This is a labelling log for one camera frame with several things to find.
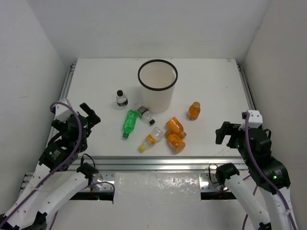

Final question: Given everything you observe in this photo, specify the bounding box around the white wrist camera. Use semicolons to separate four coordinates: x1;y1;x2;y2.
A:
50;98;72;122
239;110;263;130

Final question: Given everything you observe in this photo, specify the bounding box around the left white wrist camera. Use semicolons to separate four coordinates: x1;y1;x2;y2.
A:
50;98;72;122

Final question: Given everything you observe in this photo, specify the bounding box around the green plastic bottle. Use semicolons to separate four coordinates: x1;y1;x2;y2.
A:
123;109;139;138

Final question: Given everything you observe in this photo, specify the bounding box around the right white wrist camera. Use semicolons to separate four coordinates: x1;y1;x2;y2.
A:
239;110;263;130

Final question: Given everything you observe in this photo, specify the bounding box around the right aluminium side rail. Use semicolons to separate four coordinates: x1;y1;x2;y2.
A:
236;63;255;110

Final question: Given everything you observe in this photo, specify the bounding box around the aluminium side rail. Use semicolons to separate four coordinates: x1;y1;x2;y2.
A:
236;63;255;110
59;63;76;100

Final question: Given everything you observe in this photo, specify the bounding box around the aluminium front rail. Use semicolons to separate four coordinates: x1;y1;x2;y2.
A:
21;155;250;192

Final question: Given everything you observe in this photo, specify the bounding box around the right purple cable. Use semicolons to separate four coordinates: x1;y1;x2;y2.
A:
241;112;298;230

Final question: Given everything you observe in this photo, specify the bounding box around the clear bottle black label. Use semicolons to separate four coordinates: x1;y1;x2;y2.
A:
137;106;155;126

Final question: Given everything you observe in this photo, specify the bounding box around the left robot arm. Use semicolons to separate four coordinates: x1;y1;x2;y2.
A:
0;102;101;230

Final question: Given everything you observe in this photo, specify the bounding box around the orange bottle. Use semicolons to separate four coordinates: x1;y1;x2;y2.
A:
165;130;186;153
165;117;187;139
188;102;201;120

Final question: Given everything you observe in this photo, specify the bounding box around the left aluminium side rail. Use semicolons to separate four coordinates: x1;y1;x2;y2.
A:
59;63;76;100

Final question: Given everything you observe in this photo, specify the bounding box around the purple cable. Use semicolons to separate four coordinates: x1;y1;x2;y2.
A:
0;101;116;230
241;112;298;230

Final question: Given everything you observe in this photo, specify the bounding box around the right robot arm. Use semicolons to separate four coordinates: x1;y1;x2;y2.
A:
215;122;297;230

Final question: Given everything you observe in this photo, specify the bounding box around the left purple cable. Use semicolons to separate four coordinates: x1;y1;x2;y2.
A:
0;101;116;230

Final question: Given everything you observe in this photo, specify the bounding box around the clear bottle yellow cap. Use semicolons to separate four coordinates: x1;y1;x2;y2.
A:
139;127;165;152

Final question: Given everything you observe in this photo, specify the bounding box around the small clear bottle black cap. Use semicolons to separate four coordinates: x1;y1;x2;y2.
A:
116;90;128;109

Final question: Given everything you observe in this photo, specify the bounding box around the white bin with black rim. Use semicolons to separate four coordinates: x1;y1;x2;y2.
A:
137;59;178;113

